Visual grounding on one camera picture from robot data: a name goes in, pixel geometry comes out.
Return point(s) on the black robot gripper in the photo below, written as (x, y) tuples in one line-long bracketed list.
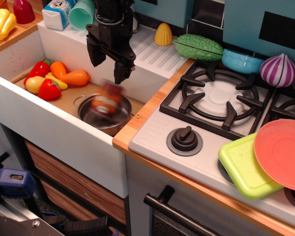
[(111, 36)]

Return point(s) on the orange toy food can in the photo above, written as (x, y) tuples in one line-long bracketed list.
[(108, 99)]

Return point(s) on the small steel pot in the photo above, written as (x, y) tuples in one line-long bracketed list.
[(109, 125)]

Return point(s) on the orange toy carrot lower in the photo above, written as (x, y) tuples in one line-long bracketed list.
[(77, 78)]

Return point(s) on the orange toy carrot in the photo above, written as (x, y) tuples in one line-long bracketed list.
[(58, 70), (77, 78)]

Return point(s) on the orange toy carrot upper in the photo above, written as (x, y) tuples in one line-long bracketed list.
[(58, 70)]

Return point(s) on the yellow toy banana piece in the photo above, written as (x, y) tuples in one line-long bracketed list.
[(62, 85)]

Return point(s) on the mint green plastic cup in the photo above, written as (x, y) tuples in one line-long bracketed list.
[(82, 14)]

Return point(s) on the yellow toy corn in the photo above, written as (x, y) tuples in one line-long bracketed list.
[(163, 35)]

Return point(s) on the red toy bell pepper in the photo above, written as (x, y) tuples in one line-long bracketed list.
[(49, 90)]

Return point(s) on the red toy chili pepper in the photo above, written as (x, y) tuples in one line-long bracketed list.
[(42, 68)]

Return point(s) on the white toy sink basin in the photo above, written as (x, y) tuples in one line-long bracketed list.
[(54, 126)]

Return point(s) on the toy milk carton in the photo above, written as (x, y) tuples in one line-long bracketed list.
[(55, 14)]

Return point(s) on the yellow toy potato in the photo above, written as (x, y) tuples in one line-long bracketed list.
[(33, 84)]

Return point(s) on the green toy bitter gourd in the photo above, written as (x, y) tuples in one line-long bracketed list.
[(198, 47)]

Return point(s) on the dark red toy dome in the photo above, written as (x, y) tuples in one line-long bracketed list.
[(23, 11)]

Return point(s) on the black stove knob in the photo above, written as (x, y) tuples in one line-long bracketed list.
[(184, 141)]

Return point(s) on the yellow toy bell pepper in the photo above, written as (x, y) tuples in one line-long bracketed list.
[(7, 23)]

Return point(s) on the blue plastic bowl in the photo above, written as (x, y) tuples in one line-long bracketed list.
[(240, 62)]

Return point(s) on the black burner grate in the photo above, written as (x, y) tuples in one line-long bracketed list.
[(227, 103)]

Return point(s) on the blue clamp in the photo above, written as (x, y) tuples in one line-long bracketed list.
[(16, 184)]

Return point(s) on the lime green plastic lid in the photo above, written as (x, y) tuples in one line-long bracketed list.
[(240, 163)]

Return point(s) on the purple toy onion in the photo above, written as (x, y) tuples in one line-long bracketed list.
[(278, 71)]

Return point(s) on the red plastic plate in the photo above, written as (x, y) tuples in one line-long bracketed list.
[(274, 148)]

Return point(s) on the black oven door handle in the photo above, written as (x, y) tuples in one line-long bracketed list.
[(161, 205)]

